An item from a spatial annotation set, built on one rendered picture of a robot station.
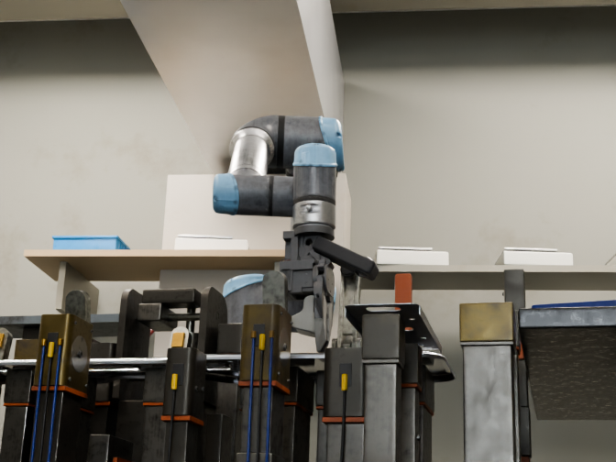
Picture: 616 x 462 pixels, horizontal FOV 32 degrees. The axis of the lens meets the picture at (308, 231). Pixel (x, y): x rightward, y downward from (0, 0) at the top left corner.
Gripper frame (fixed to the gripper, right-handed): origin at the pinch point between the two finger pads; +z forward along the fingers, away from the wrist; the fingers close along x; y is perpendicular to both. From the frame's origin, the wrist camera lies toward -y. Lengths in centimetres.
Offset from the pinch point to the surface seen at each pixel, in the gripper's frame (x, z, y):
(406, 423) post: 17.2, 15.7, -16.0
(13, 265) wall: -296, -111, 227
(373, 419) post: 35.1, 17.5, -14.3
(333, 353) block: 18.5, 5.4, -5.4
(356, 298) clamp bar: -19.3, -12.8, -1.6
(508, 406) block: 11.6, 12.6, -30.2
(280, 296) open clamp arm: 12.8, -5.1, 4.3
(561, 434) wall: -328, -27, -37
